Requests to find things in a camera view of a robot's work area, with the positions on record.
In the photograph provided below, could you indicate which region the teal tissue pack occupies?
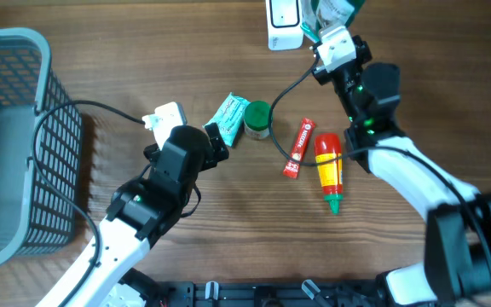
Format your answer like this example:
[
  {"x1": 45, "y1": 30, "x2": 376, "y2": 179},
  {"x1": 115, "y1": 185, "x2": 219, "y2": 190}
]
[{"x1": 205, "y1": 93, "x2": 251, "y2": 147}]

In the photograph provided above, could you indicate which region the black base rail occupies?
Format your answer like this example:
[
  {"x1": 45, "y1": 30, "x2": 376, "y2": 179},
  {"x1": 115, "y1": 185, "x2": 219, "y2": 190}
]
[{"x1": 117, "y1": 268, "x2": 442, "y2": 307}]

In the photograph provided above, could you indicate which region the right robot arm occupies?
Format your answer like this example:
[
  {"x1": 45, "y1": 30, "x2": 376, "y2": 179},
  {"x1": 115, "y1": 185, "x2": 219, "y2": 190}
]
[{"x1": 313, "y1": 27, "x2": 491, "y2": 306}]

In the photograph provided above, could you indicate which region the red Nescafe stick sachet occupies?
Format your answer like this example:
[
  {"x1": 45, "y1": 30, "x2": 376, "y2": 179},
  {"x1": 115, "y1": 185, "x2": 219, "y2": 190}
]
[{"x1": 283, "y1": 118, "x2": 315, "y2": 179}]

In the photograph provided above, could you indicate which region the red sauce bottle green cap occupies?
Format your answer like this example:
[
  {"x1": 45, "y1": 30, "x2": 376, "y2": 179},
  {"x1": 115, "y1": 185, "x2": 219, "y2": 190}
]
[{"x1": 315, "y1": 133, "x2": 344, "y2": 215}]

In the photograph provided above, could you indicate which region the grey plastic mesh basket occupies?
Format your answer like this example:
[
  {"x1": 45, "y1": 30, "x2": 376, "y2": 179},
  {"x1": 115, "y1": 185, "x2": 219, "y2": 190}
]
[{"x1": 0, "y1": 28, "x2": 83, "y2": 265}]

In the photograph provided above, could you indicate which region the left black cable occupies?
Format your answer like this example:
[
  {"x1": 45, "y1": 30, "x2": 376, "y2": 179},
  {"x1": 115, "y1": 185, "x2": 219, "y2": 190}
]
[{"x1": 31, "y1": 100, "x2": 147, "y2": 307}]

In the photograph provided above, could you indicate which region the white barcode scanner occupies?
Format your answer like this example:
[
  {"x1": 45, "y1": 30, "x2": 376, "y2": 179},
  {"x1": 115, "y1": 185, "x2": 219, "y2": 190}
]
[{"x1": 265, "y1": 0, "x2": 303, "y2": 51}]

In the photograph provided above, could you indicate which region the green lid jar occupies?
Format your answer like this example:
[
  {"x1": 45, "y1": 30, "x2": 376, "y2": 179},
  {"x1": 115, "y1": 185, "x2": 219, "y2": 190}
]
[{"x1": 243, "y1": 101, "x2": 270, "y2": 140}]

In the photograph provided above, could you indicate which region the green 3M gloves package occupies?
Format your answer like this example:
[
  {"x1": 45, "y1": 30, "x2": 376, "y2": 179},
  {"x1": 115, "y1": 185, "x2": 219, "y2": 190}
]
[{"x1": 300, "y1": 0, "x2": 365, "y2": 43}]

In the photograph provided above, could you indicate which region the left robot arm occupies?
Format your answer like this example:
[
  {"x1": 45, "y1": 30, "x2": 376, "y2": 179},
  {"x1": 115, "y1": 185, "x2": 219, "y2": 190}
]
[{"x1": 40, "y1": 123, "x2": 228, "y2": 306}]

